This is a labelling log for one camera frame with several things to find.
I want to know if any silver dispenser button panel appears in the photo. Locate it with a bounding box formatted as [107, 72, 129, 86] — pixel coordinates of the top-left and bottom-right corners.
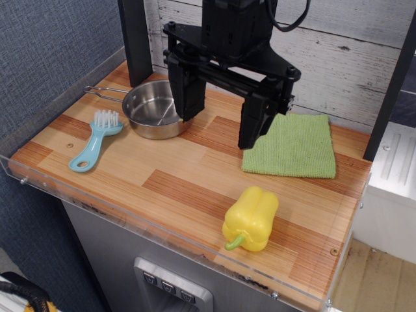
[134, 257, 214, 311]

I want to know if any small stainless steel pan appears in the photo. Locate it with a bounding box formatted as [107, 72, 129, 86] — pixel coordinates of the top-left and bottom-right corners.
[83, 80, 193, 140]

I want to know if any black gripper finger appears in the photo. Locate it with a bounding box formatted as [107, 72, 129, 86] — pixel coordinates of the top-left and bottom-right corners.
[238, 92, 281, 150]
[166, 53, 206, 122]

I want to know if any grey toy fridge cabinet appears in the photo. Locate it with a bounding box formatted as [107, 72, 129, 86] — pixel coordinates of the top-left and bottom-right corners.
[63, 202, 297, 311]

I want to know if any black upright post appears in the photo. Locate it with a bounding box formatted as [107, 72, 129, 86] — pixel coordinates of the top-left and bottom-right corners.
[363, 13, 415, 161]
[118, 0, 153, 87]

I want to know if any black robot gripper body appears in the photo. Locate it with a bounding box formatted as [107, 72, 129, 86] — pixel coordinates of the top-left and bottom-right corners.
[163, 1, 301, 114]

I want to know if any yellow toy bell pepper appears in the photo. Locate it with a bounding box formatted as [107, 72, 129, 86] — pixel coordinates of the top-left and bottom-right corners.
[222, 187, 279, 252]

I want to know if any light blue dish brush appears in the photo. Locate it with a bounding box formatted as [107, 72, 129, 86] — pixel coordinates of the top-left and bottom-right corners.
[68, 110, 124, 172]

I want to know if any right black upright post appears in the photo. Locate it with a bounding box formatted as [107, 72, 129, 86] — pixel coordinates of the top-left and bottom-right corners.
[363, 13, 415, 161]

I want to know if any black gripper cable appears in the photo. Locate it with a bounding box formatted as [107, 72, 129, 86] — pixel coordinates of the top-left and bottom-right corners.
[265, 0, 311, 33]

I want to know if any white appliance at right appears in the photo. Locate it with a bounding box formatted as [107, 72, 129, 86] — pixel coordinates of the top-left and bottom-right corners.
[352, 122, 415, 263]

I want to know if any clear acrylic table guard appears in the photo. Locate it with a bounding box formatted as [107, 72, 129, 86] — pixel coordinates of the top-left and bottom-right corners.
[0, 47, 372, 310]

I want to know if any green cloth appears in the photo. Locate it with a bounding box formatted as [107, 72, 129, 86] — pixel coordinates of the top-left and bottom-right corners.
[241, 114, 336, 179]

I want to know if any left black upright post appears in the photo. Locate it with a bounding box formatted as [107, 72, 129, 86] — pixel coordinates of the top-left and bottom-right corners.
[118, 0, 153, 87]

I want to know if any black and yellow bag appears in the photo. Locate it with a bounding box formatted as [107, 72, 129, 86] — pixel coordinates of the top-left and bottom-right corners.
[1, 272, 59, 312]

